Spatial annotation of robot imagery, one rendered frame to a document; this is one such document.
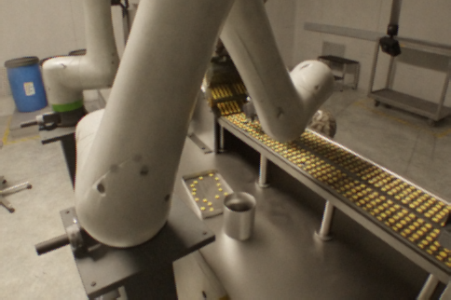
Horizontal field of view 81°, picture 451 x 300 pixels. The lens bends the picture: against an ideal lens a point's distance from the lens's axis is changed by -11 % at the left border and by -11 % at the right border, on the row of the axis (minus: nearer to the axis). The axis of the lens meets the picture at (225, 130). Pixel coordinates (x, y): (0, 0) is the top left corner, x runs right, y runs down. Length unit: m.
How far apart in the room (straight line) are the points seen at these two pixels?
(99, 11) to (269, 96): 0.71
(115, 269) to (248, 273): 0.29
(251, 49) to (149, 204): 0.32
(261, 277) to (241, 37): 0.50
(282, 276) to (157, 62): 0.54
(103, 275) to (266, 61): 0.48
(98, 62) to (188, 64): 0.81
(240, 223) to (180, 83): 0.48
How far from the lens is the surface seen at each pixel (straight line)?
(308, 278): 0.72
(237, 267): 0.71
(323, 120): 1.08
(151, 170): 0.34
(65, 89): 1.17
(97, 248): 0.60
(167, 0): 0.31
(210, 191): 0.93
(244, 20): 0.51
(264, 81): 0.56
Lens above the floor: 1.35
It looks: 25 degrees down
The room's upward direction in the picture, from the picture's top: straight up
